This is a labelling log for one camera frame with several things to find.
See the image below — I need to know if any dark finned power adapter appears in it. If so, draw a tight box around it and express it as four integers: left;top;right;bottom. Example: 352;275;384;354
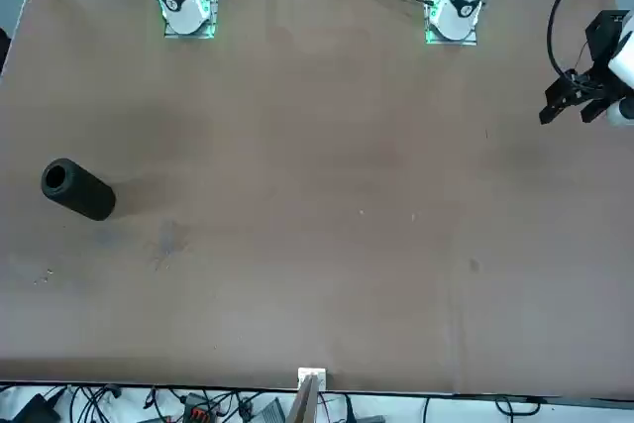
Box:
256;396;287;423

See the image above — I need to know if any black power brick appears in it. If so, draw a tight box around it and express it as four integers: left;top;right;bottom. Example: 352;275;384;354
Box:
0;392;61;423

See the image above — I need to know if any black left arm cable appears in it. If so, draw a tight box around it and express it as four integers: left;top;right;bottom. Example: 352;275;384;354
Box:
546;0;595;85

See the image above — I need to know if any orange and black hub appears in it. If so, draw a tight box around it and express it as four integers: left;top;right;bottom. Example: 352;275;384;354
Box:
180;392;222;423

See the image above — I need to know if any aluminium frame post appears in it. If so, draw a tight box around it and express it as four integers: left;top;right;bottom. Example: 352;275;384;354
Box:
288;367;328;423

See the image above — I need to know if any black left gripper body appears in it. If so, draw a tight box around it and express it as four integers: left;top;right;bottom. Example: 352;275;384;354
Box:
583;9;633;78

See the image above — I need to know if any black ribbed vase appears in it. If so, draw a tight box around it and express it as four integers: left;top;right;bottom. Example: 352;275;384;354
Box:
40;158;118;222

